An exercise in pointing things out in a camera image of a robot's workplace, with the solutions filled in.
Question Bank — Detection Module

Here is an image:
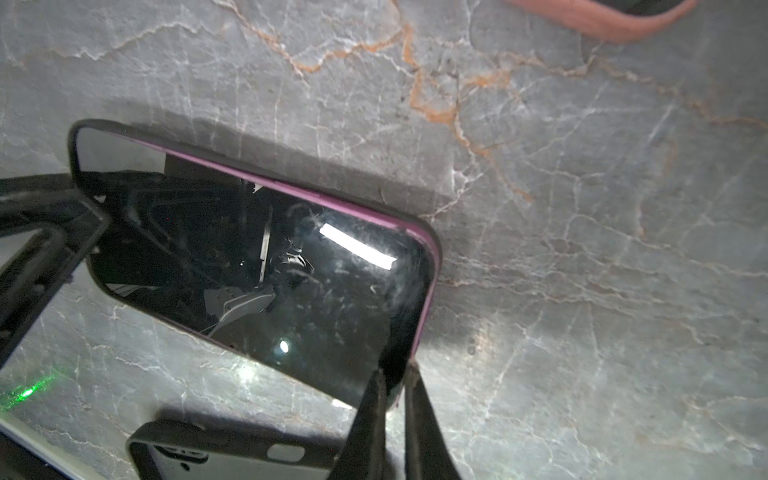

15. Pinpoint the black phone case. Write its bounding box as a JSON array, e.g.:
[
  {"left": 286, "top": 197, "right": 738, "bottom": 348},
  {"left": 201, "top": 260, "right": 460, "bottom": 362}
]
[
  {"left": 126, "top": 420, "right": 341, "bottom": 480},
  {"left": 67, "top": 118, "right": 444, "bottom": 415}
]

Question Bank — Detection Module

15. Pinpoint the black phone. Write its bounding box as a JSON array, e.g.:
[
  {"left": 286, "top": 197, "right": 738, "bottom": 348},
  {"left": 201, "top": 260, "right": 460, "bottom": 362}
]
[{"left": 74, "top": 127, "right": 433, "bottom": 409}]

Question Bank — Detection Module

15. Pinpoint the pink phone case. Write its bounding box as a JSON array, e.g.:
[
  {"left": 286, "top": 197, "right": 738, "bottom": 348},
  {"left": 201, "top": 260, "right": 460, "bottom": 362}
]
[{"left": 511, "top": 0, "right": 698, "bottom": 43}]

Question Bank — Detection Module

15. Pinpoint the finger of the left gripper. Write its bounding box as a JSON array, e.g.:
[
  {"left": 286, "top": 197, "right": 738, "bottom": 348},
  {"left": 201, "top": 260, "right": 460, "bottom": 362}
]
[{"left": 1, "top": 174, "right": 111, "bottom": 363}]

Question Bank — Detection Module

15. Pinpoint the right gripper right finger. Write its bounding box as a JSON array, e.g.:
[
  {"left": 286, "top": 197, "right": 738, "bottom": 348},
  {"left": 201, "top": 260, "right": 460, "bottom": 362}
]
[{"left": 404, "top": 362, "right": 460, "bottom": 480}]

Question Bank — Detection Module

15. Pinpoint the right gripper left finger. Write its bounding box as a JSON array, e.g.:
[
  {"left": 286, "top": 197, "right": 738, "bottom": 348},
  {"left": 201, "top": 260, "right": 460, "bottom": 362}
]
[{"left": 328, "top": 369, "right": 387, "bottom": 480}]

